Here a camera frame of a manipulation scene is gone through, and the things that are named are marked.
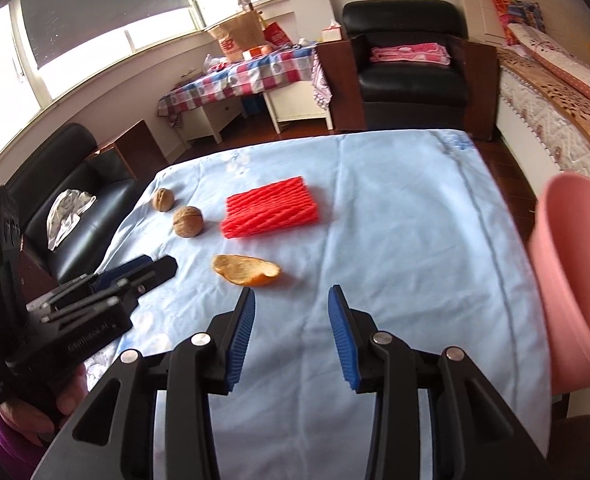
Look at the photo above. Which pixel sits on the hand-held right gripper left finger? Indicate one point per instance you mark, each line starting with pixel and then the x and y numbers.
pixel 240 340

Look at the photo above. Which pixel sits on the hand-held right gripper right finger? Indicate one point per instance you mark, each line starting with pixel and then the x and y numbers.
pixel 342 340

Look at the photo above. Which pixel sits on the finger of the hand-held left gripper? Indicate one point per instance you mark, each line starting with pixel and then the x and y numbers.
pixel 122 270
pixel 160 267

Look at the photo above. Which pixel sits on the small orange peel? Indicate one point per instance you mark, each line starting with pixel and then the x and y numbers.
pixel 245 271

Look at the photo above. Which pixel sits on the pink plastic bucket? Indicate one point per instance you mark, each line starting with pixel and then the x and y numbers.
pixel 575 285

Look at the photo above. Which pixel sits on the person's left forearm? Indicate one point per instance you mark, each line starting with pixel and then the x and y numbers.
pixel 5 450

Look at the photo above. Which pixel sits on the person's left hand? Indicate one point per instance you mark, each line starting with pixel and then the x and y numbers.
pixel 72 395

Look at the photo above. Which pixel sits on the large walnut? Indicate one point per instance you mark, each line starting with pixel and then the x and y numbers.
pixel 188 221

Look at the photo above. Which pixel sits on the small walnut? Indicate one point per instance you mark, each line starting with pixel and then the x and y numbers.
pixel 163 200

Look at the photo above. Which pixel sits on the white crumpled cloth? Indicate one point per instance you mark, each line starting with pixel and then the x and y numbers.
pixel 67 215

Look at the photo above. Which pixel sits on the black leather sofa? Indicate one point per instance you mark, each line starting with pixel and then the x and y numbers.
pixel 90 185

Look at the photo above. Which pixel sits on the light blue tablecloth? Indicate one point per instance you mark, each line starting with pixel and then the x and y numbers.
pixel 400 240

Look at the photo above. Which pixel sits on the red foam fruit net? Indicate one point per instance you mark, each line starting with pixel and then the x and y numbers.
pixel 270 207

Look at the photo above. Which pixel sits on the white desk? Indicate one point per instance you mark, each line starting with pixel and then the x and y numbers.
pixel 210 120

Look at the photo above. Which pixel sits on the blue bin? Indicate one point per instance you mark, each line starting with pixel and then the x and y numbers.
pixel 252 106

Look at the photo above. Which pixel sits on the clear plastic bag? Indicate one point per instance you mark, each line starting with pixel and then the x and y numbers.
pixel 214 62

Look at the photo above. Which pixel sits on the checked tablecloth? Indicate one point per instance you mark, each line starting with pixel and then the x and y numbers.
pixel 255 77

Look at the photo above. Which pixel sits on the orange box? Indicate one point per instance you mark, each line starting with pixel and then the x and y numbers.
pixel 257 52

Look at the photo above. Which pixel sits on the pink patterned hanging cloth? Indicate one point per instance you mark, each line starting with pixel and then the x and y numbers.
pixel 322 85

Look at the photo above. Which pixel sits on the brown paper bag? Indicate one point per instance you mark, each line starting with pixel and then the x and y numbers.
pixel 240 35

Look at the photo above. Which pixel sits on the black leather armchair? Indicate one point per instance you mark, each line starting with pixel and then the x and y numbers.
pixel 410 90

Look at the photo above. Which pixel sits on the red shopping bag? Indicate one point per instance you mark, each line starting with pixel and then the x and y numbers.
pixel 277 35

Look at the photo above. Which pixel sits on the brown round stool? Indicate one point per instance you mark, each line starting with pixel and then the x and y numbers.
pixel 580 450

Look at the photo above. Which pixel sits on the white bed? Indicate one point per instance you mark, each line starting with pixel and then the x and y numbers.
pixel 540 130

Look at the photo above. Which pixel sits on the tissue box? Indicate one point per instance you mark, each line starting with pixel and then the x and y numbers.
pixel 332 33

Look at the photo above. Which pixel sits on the pink folded blanket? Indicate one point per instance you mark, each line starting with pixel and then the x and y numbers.
pixel 410 54

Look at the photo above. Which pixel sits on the brown patterned bedspread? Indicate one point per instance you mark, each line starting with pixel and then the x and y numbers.
pixel 570 110

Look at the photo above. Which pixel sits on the long floral pillow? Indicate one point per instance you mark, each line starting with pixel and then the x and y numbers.
pixel 565 62

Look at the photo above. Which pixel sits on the colourful patterned cushion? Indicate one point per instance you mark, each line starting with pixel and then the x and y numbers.
pixel 517 15

